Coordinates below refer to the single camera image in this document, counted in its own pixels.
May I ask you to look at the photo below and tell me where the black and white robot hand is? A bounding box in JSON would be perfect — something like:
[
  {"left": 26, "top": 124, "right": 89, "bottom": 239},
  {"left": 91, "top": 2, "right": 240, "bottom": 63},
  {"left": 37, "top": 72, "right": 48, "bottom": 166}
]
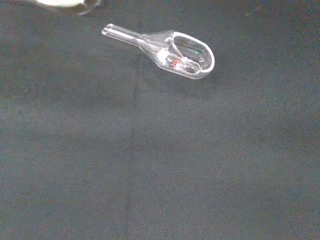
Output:
[{"left": 34, "top": 0, "right": 102, "bottom": 16}]

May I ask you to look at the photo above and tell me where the black bench cloth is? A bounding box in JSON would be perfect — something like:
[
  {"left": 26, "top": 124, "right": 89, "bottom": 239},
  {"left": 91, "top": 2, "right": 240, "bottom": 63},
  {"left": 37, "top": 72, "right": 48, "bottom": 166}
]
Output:
[{"left": 0, "top": 0, "right": 320, "bottom": 240}]

